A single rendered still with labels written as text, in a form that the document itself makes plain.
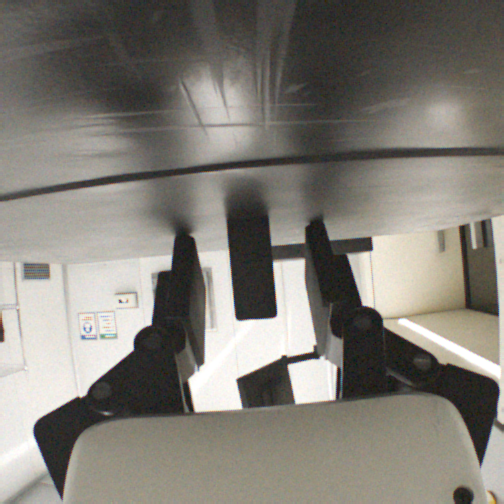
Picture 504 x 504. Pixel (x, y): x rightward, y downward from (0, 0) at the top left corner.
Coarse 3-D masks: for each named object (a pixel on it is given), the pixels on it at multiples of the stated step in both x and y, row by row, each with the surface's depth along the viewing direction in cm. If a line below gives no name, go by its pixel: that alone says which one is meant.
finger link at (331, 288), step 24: (312, 240) 14; (312, 264) 14; (336, 264) 14; (312, 288) 14; (336, 288) 12; (312, 312) 15; (336, 312) 12; (336, 336) 12; (384, 336) 12; (336, 360) 13; (408, 360) 11; (432, 360) 11; (408, 384) 11
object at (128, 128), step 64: (0, 0) 2; (64, 0) 2; (128, 0) 2; (192, 0) 2; (256, 0) 2; (320, 0) 2; (384, 0) 2; (448, 0) 2; (0, 64) 2; (64, 64) 3; (128, 64) 3; (192, 64) 3; (256, 64) 3; (320, 64) 3; (384, 64) 3; (448, 64) 3; (0, 128) 3; (64, 128) 4; (128, 128) 4; (192, 128) 4; (256, 128) 5; (320, 128) 5; (384, 128) 5; (448, 128) 5; (0, 192) 6; (64, 192) 6; (128, 192) 7; (192, 192) 7; (256, 192) 8; (320, 192) 9; (384, 192) 9; (448, 192) 10; (0, 256) 17; (64, 256) 21; (128, 256) 25; (256, 256) 11
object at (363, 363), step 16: (352, 320) 12; (368, 320) 12; (352, 336) 11; (368, 336) 11; (352, 352) 11; (368, 352) 11; (384, 352) 11; (336, 368) 13; (352, 368) 11; (368, 368) 10; (384, 368) 10; (336, 384) 13; (352, 384) 10; (368, 384) 10; (384, 384) 10
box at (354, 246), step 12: (336, 240) 86; (348, 240) 85; (360, 240) 85; (372, 240) 86; (276, 252) 87; (288, 252) 87; (300, 252) 87; (336, 252) 86; (348, 252) 85; (360, 252) 86
